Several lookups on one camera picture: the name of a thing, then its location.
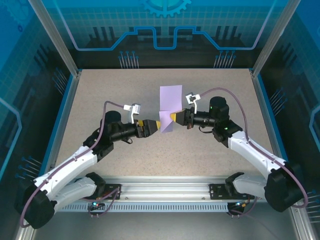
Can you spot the lavender paper sheet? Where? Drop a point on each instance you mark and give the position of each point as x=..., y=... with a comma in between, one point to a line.
x=170, y=97

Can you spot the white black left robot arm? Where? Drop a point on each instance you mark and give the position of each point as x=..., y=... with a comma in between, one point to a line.
x=62, y=165

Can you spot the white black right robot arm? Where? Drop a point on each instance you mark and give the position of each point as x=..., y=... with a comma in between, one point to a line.
x=250, y=150

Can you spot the blue table edge strip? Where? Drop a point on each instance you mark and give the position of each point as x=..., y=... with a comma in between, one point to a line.
x=58, y=125
x=272, y=125

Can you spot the aluminium table side rail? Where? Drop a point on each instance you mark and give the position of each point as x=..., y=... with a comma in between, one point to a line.
x=267, y=125
x=64, y=125

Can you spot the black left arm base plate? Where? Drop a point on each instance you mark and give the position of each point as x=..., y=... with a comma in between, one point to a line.
x=116, y=192

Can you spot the aluminium rail beam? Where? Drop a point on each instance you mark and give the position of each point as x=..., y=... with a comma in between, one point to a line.
x=165, y=187

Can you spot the aluminium frame post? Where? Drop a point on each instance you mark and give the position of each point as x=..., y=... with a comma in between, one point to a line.
x=268, y=42
x=60, y=42

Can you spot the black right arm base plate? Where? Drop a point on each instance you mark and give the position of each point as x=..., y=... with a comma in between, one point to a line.
x=216, y=192

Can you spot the aluminium lower frame rail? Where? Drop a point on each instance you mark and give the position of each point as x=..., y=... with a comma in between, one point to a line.
x=25, y=235
x=301, y=225

